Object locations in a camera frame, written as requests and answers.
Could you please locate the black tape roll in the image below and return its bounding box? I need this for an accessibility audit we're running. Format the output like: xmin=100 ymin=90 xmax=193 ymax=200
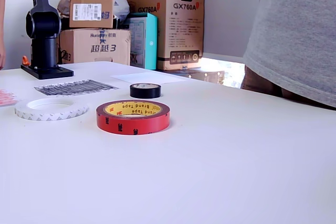
xmin=129 ymin=82 xmax=162 ymax=100

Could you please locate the bystander bare forearm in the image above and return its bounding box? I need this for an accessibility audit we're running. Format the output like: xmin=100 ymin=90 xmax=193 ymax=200
xmin=0 ymin=0 xmax=6 ymax=53

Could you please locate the white tape roll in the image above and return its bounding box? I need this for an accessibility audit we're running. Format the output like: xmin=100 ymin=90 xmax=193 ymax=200
xmin=14 ymin=97 xmax=89 ymax=122

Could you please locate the red tape roll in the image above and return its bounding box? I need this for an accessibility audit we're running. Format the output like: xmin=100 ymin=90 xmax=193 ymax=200
xmin=95 ymin=99 xmax=171 ymax=136

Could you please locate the upper cardboard box with label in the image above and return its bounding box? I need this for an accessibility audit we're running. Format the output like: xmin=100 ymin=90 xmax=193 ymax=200
xmin=69 ymin=0 xmax=116 ymax=29

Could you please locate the grey plastic bag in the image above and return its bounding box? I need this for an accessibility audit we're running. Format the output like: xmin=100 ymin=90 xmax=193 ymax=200
xmin=113 ymin=0 xmax=131 ymax=29

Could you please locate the Huntkey cardboard box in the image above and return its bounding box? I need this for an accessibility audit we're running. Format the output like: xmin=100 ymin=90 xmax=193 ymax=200
xmin=59 ymin=28 xmax=132 ymax=67

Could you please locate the teal box with photo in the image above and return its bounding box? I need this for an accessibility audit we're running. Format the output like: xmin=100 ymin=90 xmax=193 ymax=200
xmin=123 ymin=13 xmax=159 ymax=70

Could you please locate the black scribbled paper sheet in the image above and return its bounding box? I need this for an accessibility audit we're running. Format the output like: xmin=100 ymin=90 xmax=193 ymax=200
xmin=33 ymin=79 xmax=119 ymax=97

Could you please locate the large GX760A cardboard box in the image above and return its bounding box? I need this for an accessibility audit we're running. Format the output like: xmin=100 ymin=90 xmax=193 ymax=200
xmin=117 ymin=0 xmax=205 ymax=72

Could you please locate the blank white paper sheet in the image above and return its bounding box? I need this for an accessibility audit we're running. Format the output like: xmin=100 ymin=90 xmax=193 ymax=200
xmin=109 ymin=71 xmax=186 ymax=87

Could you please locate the red scribbled paper sheet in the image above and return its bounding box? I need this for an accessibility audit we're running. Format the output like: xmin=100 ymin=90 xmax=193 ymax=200
xmin=0 ymin=89 xmax=22 ymax=108

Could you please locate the person in grey shirt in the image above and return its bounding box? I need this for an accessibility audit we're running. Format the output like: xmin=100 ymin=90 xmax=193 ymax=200
xmin=240 ymin=0 xmax=336 ymax=111

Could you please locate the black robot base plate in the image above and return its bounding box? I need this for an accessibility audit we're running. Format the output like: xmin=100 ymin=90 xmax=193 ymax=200
xmin=20 ymin=62 xmax=74 ymax=80

